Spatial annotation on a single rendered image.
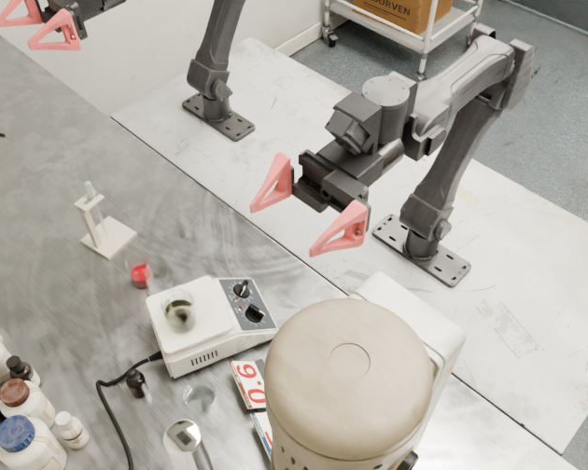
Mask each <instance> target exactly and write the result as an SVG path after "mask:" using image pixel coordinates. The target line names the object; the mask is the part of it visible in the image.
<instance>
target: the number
mask: <svg viewBox="0 0 588 470"><path fill-rule="evenodd" d="M256 416H257V418H258V421H259V424H260V426H261V429H262V431H263V433H264V435H265V437H266V439H267V441H268V444H269V446H270V448H271V447H272V442H273V438H272V428H271V425H270V423H269V420H268V416H267V414H258V415H256Z"/></svg>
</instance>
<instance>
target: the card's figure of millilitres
mask: <svg viewBox="0 0 588 470"><path fill-rule="evenodd" d="M233 364H234V367H235V369H236V371H237V373H238V376H239V378H240V380H241V382H242V384H243V386H244V388H245V392H246V394H247V396H248V399H249V401H250V403H251V405H252V406H266V405H265V394H264V387H263V384H262V382H261V380H260V378H259V375H258V372H257V370H256V369H255V367H254V365H253V363H247V362H233Z"/></svg>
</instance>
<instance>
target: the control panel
mask: <svg viewBox="0 0 588 470"><path fill-rule="evenodd" d="M244 280H248V286H247V288H248V289H249V291H250V295H249V297H247V298H242V297H238V296H237V295H236V294H235V293H234V292H233V287H234V286H235V285H236V284H238V283H239V284H242V283H243V281H244ZM218 281H219V283H220V285H221V287H222V289H223V291H224V293H225V295H226V298H227V300H228V301H229V303H230V305H231V308H232V310H233V313H234V315H235V317H236V319H237V321H238V323H239V325H240V327H241V329H242V330H243V331H248V330H261V329H273V328H277V327H276V325H275V323H274V321H273V319H272V317H271V315H270V314H269V312H268V310H267V308H266V306H265V304H264V302H263V300H262V298H261V296H260V294H259V291H258V289H257V288H256V286H255V285H254V283H253V281H252V279H218ZM235 297H237V298H238V300H234V298H235ZM249 304H253V305H255V306H256V307H258V308H259V309H260V310H262V311H263V312H264V313H265V316H264V317H263V319H262V320H261V321H260V322H259V323H253V322H251V321H249V320H248V319H247V318H246V317H245V311H246V309H247V308H248V306H249ZM238 306H241V307H242V309H241V310H240V309H238Z"/></svg>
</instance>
